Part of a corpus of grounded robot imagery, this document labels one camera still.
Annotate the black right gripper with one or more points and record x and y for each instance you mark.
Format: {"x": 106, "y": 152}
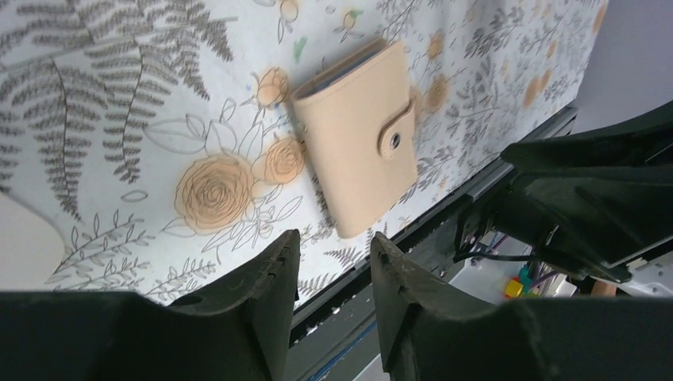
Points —
{"x": 590, "y": 203}

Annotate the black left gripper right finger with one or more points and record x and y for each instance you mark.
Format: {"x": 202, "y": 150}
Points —
{"x": 430, "y": 330}

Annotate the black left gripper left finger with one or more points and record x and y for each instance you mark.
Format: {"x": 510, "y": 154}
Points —
{"x": 235, "y": 328}

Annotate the floral patterned table mat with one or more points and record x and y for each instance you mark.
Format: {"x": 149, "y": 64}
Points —
{"x": 158, "y": 139}

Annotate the green white chessboard mat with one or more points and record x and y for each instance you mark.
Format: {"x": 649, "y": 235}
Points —
{"x": 31, "y": 248}

